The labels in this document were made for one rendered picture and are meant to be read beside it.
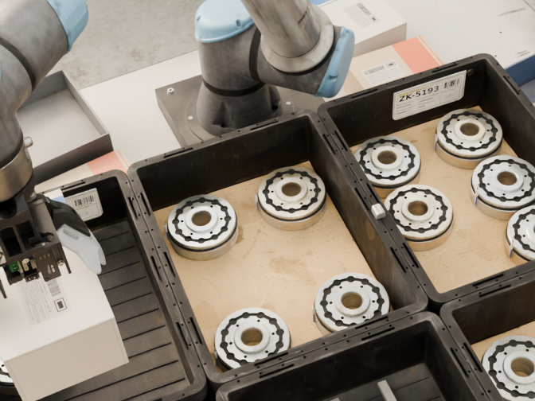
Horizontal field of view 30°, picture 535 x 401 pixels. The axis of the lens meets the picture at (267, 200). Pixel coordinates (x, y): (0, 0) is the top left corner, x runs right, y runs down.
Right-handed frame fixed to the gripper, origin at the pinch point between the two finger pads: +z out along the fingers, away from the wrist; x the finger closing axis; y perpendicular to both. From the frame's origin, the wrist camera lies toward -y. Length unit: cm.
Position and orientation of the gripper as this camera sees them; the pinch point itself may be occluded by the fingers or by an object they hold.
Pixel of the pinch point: (39, 283)
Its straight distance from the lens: 113.7
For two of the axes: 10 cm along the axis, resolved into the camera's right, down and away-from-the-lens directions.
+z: 0.6, 6.4, 7.6
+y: 4.1, 6.8, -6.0
